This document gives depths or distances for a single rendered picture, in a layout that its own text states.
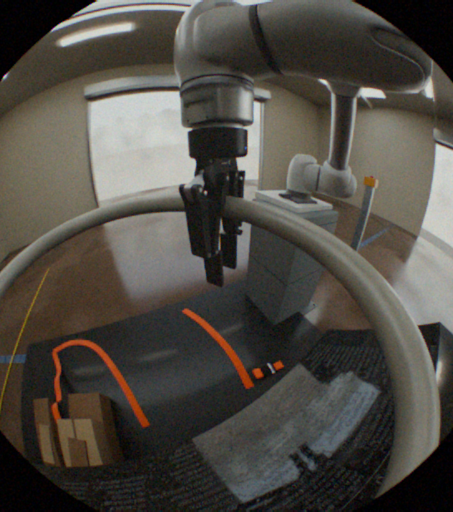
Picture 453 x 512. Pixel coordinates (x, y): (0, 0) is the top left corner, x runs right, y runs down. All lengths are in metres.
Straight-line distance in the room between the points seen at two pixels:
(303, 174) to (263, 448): 1.03
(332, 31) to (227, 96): 0.12
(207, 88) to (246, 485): 0.46
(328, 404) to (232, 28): 0.49
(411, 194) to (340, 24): 6.57
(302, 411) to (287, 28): 0.47
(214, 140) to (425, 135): 6.94
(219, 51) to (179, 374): 1.18
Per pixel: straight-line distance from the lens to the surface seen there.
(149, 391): 1.12
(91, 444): 1.00
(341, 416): 0.33
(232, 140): 0.20
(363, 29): 0.19
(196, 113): 0.20
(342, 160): 0.89
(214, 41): 0.21
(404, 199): 6.71
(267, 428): 0.35
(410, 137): 7.00
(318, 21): 0.19
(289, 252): 0.91
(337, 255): 0.15
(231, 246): 0.29
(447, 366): 0.40
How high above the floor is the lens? 1.03
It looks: 32 degrees down
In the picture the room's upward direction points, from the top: straight up
